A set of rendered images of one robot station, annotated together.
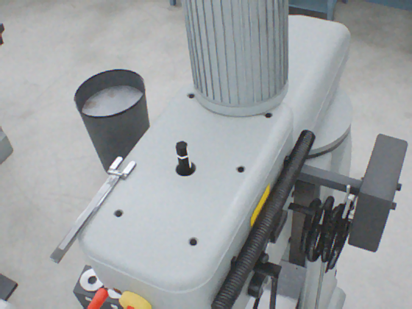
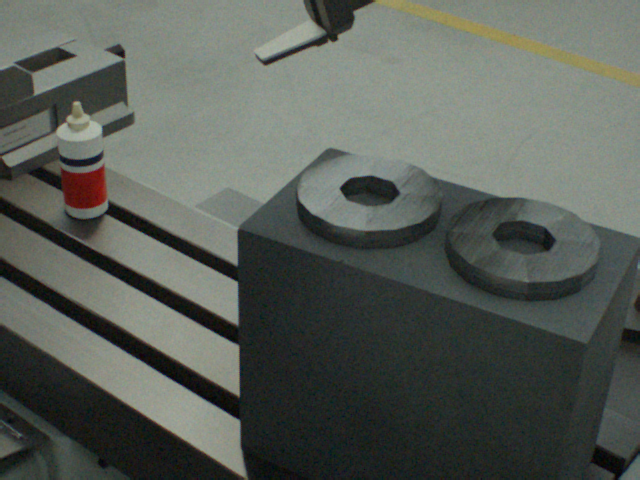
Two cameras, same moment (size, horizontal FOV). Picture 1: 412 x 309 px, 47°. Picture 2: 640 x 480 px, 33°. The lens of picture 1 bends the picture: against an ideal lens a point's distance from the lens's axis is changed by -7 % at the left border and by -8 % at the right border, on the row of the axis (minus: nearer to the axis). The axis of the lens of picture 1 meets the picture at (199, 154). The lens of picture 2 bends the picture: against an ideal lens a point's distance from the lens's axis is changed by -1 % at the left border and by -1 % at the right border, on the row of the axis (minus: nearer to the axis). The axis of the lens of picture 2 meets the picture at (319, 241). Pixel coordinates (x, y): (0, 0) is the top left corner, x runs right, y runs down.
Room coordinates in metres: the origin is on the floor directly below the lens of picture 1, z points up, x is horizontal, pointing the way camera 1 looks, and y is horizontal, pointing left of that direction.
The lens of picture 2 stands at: (1.43, 0.35, 1.45)
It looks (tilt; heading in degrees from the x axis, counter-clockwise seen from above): 34 degrees down; 184
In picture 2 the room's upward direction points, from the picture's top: 2 degrees clockwise
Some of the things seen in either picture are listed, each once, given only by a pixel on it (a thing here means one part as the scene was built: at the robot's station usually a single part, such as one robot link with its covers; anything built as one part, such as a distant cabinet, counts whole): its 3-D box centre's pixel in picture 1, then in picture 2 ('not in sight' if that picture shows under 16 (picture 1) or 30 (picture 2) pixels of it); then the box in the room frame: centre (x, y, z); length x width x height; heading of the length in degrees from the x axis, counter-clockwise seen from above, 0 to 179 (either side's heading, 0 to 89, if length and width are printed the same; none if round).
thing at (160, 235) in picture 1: (194, 190); not in sight; (0.63, 0.02, 1.81); 0.47 x 0.26 x 0.16; 147
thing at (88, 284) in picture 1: (112, 296); (430, 343); (0.87, 0.38, 1.00); 0.22 x 0.12 x 0.20; 67
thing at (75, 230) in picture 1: (91, 208); not in sight; (0.55, 0.20, 1.89); 0.24 x 0.04 x 0.01; 147
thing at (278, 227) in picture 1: (269, 235); not in sight; (0.60, -0.12, 1.66); 0.12 x 0.04 x 0.04; 147
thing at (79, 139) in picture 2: not in sight; (81, 156); (0.59, 0.07, 0.96); 0.04 x 0.04 x 0.11
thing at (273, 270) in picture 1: (263, 268); not in sight; (0.56, -0.10, 1.60); 0.08 x 0.02 x 0.04; 57
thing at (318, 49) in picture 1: (281, 98); not in sight; (1.04, -0.24, 1.66); 0.80 x 0.23 x 0.20; 147
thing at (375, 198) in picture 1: (379, 194); not in sight; (0.69, -0.42, 1.62); 0.20 x 0.09 x 0.21; 147
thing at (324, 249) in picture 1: (318, 229); not in sight; (0.74, -0.28, 1.45); 0.18 x 0.16 x 0.21; 147
